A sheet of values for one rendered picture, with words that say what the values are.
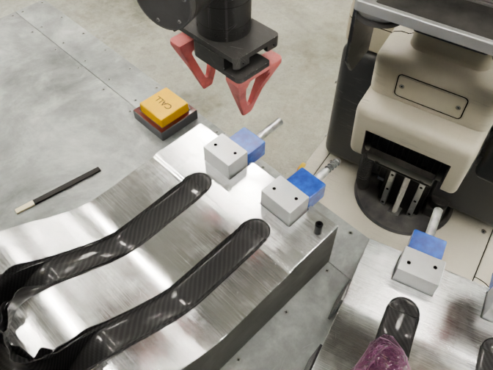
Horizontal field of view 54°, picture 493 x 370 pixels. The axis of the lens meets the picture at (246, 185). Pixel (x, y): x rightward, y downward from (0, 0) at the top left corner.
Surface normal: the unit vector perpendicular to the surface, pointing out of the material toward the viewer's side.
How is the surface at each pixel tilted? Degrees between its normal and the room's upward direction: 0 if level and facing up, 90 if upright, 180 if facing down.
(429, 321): 0
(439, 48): 98
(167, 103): 0
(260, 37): 1
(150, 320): 27
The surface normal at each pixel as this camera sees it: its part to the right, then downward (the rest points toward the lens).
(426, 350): 0.10, -0.76
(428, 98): -0.54, 0.74
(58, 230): 0.33, -0.81
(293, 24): 0.00, -0.62
